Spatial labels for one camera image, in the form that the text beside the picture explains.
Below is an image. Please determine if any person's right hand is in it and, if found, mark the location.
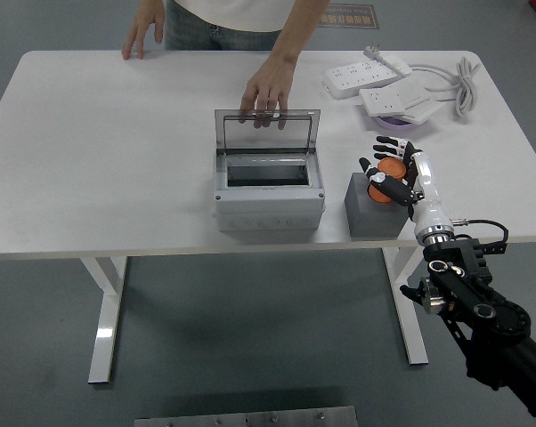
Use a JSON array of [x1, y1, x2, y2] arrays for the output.
[[120, 0, 166, 61]]

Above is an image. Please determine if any person's left hand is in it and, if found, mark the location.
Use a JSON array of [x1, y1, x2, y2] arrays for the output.
[[240, 55, 298, 131]]

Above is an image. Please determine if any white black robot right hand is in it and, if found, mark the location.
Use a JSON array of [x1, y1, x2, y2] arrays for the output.
[[359, 135, 455, 239]]

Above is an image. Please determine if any orange cylinder battery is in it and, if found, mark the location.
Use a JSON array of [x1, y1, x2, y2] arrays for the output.
[[368, 157, 410, 205]]

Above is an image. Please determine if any transparent hinged box lid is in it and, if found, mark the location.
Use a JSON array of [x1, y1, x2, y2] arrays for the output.
[[214, 108, 321, 157]]

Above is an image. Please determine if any grey plastic electrical box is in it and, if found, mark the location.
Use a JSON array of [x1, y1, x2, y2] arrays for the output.
[[212, 149, 326, 232]]

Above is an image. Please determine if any grey block holder with hole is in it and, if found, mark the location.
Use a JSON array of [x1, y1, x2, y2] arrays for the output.
[[344, 172, 414, 238]]

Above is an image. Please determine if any person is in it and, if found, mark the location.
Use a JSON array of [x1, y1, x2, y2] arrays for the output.
[[163, 0, 296, 52]]

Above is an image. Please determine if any purple round dish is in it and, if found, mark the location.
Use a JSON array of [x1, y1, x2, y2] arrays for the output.
[[374, 113, 423, 133]]

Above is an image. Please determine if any long white power strip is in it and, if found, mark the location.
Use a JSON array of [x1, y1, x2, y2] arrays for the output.
[[323, 56, 414, 100]]

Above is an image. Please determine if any brown floor sign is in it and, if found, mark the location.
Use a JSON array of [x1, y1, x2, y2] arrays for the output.
[[317, 3, 380, 30]]

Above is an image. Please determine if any short white power strip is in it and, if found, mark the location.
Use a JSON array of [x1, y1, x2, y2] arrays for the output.
[[359, 75, 432, 117]]

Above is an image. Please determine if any white table leg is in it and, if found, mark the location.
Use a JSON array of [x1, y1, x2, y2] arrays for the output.
[[381, 246, 430, 367], [80, 256, 129, 384]]

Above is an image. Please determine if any grey metal plate with screws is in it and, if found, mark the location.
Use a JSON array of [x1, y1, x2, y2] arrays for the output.
[[134, 405, 359, 427]]

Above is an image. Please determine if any white power cable with plug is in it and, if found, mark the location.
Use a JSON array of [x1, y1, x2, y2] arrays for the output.
[[363, 40, 482, 120]]

